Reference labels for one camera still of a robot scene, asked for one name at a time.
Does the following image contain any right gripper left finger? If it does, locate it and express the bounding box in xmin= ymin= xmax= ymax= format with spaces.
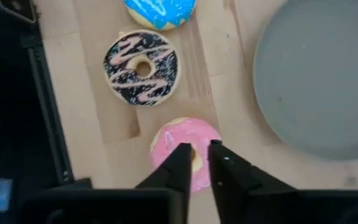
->
xmin=135 ymin=142 xmax=193 ymax=224

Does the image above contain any large pink frosted donut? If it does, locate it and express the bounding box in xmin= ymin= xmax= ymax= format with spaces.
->
xmin=149 ymin=117 xmax=223 ymax=193

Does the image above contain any grey round plate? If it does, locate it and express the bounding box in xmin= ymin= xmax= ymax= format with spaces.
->
xmin=252 ymin=0 xmax=358 ymax=161

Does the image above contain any large blue frosted donut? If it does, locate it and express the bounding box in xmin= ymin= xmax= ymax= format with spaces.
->
xmin=122 ymin=0 xmax=198 ymax=31

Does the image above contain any black aluminium table frame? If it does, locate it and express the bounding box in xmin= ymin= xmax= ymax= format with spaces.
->
xmin=19 ymin=0 xmax=76 ymax=187

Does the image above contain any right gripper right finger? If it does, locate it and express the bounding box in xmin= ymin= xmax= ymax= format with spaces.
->
xmin=208 ymin=139 xmax=298 ymax=224

